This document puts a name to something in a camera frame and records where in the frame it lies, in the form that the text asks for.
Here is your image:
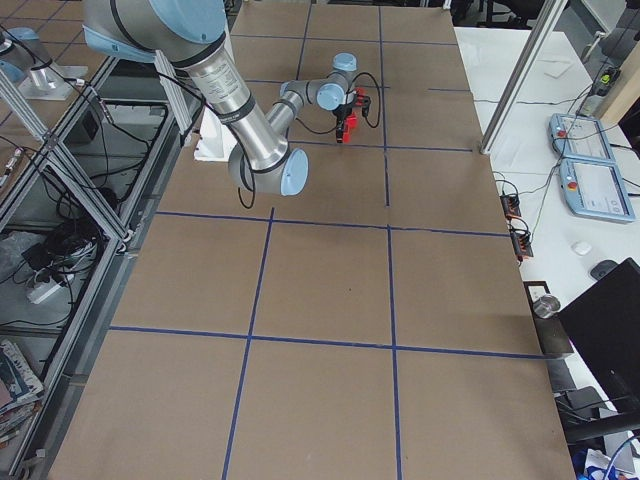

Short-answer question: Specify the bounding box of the black laptop computer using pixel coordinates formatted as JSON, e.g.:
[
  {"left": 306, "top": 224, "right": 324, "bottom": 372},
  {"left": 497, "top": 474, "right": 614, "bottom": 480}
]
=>
[{"left": 559, "top": 258, "right": 639, "bottom": 412}]

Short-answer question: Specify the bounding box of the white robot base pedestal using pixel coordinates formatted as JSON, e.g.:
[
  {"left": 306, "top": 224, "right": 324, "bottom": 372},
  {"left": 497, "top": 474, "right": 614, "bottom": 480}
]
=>
[{"left": 194, "top": 109, "right": 237, "bottom": 163}]

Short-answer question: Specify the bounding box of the lower teach pendant tablet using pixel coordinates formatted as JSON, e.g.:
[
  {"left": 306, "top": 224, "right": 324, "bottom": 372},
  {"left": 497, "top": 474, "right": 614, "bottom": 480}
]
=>
[{"left": 559, "top": 158, "right": 636, "bottom": 223}]

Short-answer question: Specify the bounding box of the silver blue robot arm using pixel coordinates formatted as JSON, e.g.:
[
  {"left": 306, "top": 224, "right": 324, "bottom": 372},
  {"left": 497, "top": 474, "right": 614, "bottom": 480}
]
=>
[{"left": 83, "top": 0, "right": 357, "bottom": 196}]

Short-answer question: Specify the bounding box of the small metal cup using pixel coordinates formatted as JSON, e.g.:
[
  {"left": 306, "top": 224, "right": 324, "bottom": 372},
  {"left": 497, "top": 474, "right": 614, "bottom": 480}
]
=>
[{"left": 532, "top": 294, "right": 561, "bottom": 319}]

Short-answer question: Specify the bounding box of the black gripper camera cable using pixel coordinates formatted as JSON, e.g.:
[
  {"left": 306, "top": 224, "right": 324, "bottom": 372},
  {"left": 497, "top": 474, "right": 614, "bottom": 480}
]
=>
[{"left": 294, "top": 72, "right": 393, "bottom": 135}]

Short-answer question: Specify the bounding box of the stack of magazines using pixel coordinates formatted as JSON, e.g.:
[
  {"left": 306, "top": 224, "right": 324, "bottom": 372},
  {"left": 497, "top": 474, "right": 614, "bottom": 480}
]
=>
[{"left": 1, "top": 338, "right": 44, "bottom": 448}]

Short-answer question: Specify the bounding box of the aluminium frame post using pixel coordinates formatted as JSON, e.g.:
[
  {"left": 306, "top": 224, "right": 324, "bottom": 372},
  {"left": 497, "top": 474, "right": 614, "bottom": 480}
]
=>
[{"left": 480, "top": 0, "right": 568, "bottom": 155}]

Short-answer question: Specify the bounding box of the upper teach pendant tablet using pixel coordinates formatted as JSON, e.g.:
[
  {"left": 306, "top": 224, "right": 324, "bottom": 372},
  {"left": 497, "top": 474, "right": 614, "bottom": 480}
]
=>
[{"left": 549, "top": 114, "right": 615, "bottom": 162}]

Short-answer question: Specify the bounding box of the orange black connector box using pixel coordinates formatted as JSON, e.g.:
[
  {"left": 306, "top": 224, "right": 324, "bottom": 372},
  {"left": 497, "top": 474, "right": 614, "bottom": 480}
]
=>
[{"left": 500, "top": 193, "right": 521, "bottom": 219}]

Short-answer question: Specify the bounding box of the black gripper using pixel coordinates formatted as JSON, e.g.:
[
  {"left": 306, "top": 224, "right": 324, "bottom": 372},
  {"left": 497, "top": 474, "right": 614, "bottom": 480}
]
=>
[{"left": 335, "top": 87, "right": 371, "bottom": 119}]

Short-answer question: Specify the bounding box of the grey computer mouse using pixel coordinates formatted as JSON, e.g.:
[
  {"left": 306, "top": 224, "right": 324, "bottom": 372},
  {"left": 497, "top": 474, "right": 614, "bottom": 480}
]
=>
[{"left": 589, "top": 259, "right": 618, "bottom": 281}]

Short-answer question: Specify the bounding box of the teach pendant tablet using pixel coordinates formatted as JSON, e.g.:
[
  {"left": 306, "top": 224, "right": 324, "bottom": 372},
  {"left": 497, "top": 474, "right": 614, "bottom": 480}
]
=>
[
  {"left": 559, "top": 158, "right": 636, "bottom": 223},
  {"left": 549, "top": 114, "right": 615, "bottom": 162}
]

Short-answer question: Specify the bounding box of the white power strip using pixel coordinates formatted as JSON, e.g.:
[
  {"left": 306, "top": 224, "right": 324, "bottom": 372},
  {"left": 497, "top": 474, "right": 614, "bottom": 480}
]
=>
[{"left": 27, "top": 278, "right": 69, "bottom": 304}]

